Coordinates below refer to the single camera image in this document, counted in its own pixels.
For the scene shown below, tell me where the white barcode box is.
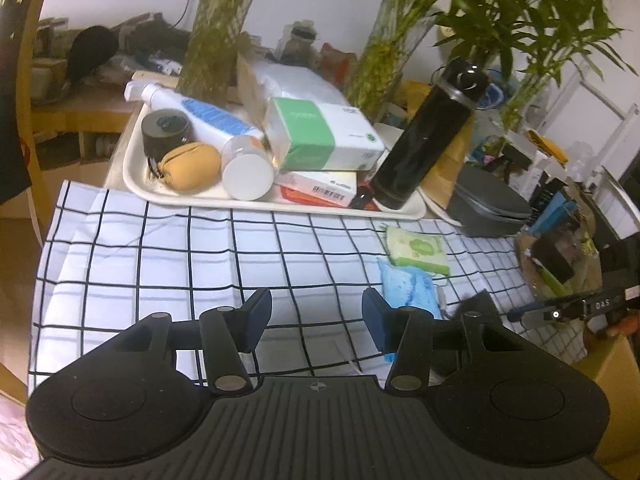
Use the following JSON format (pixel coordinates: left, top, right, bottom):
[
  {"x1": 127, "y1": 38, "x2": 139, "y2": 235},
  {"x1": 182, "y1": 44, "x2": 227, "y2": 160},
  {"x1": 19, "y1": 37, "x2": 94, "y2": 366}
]
[{"x1": 273, "y1": 170, "x2": 359, "y2": 207}]

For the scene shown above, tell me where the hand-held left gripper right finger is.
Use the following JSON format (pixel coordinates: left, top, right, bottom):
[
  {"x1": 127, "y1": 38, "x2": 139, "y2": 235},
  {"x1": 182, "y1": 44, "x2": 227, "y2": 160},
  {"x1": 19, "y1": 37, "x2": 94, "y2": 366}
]
[{"x1": 361, "y1": 287, "x2": 521, "y2": 395}]

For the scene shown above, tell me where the curved wooden frame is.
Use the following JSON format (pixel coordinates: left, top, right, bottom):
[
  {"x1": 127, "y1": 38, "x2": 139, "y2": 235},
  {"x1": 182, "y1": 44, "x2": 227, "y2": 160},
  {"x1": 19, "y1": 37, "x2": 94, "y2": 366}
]
[{"x1": 14, "y1": 0, "x2": 63, "y2": 248}]

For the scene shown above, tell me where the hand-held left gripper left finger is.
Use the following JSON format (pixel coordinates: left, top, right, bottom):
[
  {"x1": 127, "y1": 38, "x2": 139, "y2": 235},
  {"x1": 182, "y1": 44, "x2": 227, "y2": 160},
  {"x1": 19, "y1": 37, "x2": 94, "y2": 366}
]
[{"x1": 115, "y1": 287, "x2": 273, "y2": 395}]

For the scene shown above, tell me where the white plastic bag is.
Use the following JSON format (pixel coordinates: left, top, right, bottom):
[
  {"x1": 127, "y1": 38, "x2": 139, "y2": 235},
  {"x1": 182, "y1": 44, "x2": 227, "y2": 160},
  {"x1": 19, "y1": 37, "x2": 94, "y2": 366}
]
[{"x1": 237, "y1": 54, "x2": 353, "y2": 117}]

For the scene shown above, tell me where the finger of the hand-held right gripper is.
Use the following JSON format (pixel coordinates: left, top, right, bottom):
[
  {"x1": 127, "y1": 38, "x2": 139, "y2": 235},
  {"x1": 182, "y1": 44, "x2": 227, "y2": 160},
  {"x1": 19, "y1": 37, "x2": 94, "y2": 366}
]
[{"x1": 507, "y1": 296, "x2": 583, "y2": 328}]

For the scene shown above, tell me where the cardboard box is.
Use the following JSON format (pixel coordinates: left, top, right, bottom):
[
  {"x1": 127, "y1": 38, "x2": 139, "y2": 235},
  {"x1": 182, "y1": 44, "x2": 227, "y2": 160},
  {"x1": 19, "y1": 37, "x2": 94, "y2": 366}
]
[{"x1": 575, "y1": 329, "x2": 640, "y2": 467}]

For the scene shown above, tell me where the small black clip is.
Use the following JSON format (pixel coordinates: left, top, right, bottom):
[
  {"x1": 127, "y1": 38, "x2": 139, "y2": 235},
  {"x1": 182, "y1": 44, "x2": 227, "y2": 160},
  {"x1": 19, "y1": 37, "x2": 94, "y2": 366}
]
[{"x1": 350, "y1": 186, "x2": 376, "y2": 211}]

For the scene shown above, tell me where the blue cloth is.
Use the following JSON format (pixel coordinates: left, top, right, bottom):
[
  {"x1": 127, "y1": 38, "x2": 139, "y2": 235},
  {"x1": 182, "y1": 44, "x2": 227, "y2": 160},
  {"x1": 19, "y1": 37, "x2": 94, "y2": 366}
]
[{"x1": 376, "y1": 258, "x2": 445, "y2": 362}]

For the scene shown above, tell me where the grey zip case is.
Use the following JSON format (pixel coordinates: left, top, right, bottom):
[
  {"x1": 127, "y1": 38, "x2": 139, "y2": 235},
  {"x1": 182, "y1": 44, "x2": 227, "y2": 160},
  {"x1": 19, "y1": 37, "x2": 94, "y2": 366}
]
[{"x1": 445, "y1": 164, "x2": 534, "y2": 239}]

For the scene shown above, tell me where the red packet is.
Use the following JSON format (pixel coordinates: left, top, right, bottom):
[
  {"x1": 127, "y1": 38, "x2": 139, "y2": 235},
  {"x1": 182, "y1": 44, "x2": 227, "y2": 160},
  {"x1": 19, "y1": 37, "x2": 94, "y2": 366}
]
[{"x1": 279, "y1": 186, "x2": 351, "y2": 209}]

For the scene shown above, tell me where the dark glass jar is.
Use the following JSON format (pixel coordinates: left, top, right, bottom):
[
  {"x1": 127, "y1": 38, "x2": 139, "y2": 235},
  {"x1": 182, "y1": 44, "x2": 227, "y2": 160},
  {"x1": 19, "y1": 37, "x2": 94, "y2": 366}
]
[{"x1": 276, "y1": 20, "x2": 322, "y2": 67}]

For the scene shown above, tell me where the black box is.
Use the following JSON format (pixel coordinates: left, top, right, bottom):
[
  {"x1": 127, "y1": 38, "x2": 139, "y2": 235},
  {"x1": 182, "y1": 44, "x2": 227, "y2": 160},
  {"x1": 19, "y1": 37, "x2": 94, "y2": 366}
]
[{"x1": 531, "y1": 236, "x2": 577, "y2": 285}]

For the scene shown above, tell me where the white tray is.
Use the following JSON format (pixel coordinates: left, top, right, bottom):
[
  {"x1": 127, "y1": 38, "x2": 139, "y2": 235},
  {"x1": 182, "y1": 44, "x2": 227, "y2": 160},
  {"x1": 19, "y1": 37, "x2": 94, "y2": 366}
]
[{"x1": 121, "y1": 99, "x2": 429, "y2": 221}]

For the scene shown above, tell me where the clear bag of goods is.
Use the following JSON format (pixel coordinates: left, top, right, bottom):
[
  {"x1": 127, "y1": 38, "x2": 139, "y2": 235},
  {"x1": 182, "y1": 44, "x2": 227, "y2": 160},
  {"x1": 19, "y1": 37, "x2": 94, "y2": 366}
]
[{"x1": 515, "y1": 180, "x2": 603, "y2": 306}]

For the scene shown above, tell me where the white-capped orange bottle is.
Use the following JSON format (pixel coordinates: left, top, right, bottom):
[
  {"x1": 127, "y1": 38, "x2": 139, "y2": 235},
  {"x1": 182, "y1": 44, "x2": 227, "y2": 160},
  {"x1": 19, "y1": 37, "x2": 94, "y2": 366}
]
[{"x1": 221, "y1": 134, "x2": 276, "y2": 201}]

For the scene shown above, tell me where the white plate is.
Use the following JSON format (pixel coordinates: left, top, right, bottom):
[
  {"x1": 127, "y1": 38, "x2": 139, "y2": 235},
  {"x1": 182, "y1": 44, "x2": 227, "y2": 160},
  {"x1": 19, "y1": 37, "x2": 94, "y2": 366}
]
[{"x1": 419, "y1": 191, "x2": 463, "y2": 226}]

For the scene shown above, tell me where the black thermos bottle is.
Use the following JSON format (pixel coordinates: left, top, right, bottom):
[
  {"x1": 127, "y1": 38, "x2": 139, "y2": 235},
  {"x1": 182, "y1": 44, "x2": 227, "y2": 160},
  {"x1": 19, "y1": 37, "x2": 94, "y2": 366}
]
[{"x1": 370, "y1": 57, "x2": 489, "y2": 212}]

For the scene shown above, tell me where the bamboo in glass vase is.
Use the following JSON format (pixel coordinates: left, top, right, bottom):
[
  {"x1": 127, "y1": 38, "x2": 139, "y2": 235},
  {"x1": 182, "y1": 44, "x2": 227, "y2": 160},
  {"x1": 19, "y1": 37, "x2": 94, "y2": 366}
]
[
  {"x1": 440, "y1": 0, "x2": 636, "y2": 133},
  {"x1": 272, "y1": 0, "x2": 481, "y2": 121},
  {"x1": 177, "y1": 0, "x2": 281, "y2": 106}
]

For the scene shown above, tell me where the yellow packet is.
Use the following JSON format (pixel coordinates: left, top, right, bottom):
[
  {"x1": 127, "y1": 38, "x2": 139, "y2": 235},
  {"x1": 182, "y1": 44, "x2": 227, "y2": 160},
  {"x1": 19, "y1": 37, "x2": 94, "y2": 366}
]
[{"x1": 525, "y1": 130, "x2": 571, "y2": 166}]

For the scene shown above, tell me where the white black-checked cloth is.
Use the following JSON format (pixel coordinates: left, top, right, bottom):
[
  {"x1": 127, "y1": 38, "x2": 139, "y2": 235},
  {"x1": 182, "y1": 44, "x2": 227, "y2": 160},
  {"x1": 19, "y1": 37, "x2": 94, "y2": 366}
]
[{"x1": 27, "y1": 179, "x2": 593, "y2": 391}]

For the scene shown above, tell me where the low wooden shelf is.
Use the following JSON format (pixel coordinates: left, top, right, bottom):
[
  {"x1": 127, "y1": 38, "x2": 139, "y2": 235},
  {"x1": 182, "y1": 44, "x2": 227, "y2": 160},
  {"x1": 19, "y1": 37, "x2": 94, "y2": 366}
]
[{"x1": 30, "y1": 87, "x2": 143, "y2": 173}]

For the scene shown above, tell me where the tan carton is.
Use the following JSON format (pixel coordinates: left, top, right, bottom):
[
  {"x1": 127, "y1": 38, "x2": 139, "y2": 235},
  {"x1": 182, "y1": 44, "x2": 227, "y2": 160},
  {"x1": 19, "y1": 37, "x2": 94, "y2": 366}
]
[{"x1": 235, "y1": 52, "x2": 263, "y2": 108}]

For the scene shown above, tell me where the black round jar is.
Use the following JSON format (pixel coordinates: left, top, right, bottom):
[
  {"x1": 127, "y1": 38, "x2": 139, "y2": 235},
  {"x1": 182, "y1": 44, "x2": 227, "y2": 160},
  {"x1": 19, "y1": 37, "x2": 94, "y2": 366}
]
[{"x1": 141, "y1": 109, "x2": 194, "y2": 162}]

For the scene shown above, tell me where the green white tissue pack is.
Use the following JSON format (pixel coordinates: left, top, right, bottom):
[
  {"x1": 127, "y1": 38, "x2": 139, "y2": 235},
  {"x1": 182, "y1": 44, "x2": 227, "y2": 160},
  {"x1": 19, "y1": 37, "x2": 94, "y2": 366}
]
[{"x1": 262, "y1": 96, "x2": 387, "y2": 172}]

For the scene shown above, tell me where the white blue-label lotion bottle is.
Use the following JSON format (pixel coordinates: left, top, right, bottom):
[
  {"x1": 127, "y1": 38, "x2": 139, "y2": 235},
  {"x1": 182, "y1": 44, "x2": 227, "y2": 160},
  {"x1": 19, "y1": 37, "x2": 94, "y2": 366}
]
[{"x1": 124, "y1": 80, "x2": 267, "y2": 147}]

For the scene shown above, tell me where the person's right hand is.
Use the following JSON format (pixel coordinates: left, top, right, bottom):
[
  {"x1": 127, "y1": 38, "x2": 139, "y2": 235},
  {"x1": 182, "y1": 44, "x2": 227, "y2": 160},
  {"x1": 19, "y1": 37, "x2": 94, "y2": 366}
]
[{"x1": 605, "y1": 316, "x2": 640, "y2": 337}]

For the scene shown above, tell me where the tan silicone pouch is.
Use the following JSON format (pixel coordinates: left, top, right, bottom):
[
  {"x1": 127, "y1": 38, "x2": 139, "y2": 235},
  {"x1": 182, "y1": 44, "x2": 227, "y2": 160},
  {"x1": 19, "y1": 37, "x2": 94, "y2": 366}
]
[{"x1": 149, "y1": 142, "x2": 223, "y2": 194}]

